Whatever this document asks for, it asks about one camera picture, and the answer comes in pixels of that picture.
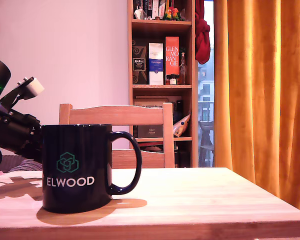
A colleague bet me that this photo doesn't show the purple sofa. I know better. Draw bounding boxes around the purple sofa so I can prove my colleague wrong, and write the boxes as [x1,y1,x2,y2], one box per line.
[0,154,28,174]

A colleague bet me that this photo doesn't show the dark blue ELWOOD mug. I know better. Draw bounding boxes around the dark blue ELWOOD mug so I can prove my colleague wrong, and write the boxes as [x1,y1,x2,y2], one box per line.
[41,124,143,215]

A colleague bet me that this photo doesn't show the light wooden chair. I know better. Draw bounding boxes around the light wooden chair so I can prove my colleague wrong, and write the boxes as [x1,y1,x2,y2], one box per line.
[58,103,175,169]

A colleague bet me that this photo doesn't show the dark gift box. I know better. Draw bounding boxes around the dark gift box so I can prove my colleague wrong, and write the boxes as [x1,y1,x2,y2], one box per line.
[137,124,164,139]

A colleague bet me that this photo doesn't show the black whisky box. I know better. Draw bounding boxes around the black whisky box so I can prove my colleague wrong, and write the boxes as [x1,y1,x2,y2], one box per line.
[131,39,147,85]

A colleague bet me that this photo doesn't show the wooden bookshelf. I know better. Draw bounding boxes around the wooden bookshelf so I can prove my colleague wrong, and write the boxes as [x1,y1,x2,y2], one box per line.
[126,0,199,168]

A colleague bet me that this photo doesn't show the white and blue box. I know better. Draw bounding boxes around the white and blue box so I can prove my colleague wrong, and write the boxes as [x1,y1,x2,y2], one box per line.
[148,42,164,85]

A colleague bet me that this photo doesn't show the crumpled snack bag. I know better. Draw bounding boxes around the crumpled snack bag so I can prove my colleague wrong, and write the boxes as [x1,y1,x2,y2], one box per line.
[173,111,192,138]

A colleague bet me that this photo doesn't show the clear glass bottle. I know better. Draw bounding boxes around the clear glass bottle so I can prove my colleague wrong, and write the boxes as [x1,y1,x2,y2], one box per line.
[178,52,187,85]

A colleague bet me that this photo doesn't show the white figurine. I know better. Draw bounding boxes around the white figurine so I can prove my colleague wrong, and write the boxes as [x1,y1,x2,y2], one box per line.
[133,6,147,20]

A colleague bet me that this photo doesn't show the red Glenmorangie box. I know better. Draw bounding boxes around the red Glenmorangie box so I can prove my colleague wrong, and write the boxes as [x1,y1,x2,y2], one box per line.
[165,36,180,85]

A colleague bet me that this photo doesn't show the grey balcony chair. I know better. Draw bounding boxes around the grey balcony chair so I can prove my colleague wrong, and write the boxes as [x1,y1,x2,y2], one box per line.
[198,119,215,168]

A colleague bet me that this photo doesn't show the white book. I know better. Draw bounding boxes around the white book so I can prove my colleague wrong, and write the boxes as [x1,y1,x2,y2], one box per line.
[151,0,160,19]

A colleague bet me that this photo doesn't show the colourful parrot figurine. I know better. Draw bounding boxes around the colourful parrot figurine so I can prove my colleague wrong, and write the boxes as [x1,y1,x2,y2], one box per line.
[163,7,181,21]

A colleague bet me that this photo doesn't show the red knotted curtain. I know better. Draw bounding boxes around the red knotted curtain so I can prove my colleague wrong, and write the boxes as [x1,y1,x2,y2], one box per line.
[194,0,211,65]

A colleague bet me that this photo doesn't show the orange curtain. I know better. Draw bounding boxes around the orange curtain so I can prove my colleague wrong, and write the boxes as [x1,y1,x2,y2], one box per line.
[213,0,300,215]

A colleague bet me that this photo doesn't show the purple corduroy cushion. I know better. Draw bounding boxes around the purple corduroy cushion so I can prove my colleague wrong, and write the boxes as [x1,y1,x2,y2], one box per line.
[8,158,43,173]

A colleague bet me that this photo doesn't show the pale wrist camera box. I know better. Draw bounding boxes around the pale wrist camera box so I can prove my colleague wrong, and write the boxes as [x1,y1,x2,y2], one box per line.
[0,76,45,111]

